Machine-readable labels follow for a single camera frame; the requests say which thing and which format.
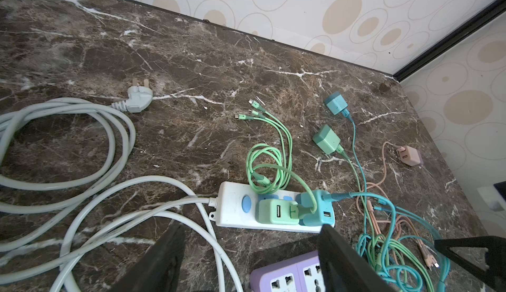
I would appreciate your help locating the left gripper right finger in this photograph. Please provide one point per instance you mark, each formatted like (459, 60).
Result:
(342, 268)

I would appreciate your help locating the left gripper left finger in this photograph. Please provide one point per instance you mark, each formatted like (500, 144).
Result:
(159, 268)

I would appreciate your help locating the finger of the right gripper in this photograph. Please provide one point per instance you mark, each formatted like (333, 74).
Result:
(483, 257)

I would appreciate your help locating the teal charger plug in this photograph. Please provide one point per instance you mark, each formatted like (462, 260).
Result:
(337, 104)
(324, 213)

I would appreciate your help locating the light green charger plug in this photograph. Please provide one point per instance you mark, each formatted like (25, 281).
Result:
(277, 212)

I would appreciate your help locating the white blue power strip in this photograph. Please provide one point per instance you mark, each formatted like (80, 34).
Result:
(236, 207)

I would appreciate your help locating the pink charger plug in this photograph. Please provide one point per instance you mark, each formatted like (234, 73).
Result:
(409, 156)

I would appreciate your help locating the darker green charger plug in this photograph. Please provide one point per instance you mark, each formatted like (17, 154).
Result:
(327, 140)

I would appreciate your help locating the purple power strip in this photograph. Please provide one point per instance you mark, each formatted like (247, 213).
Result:
(300, 273)

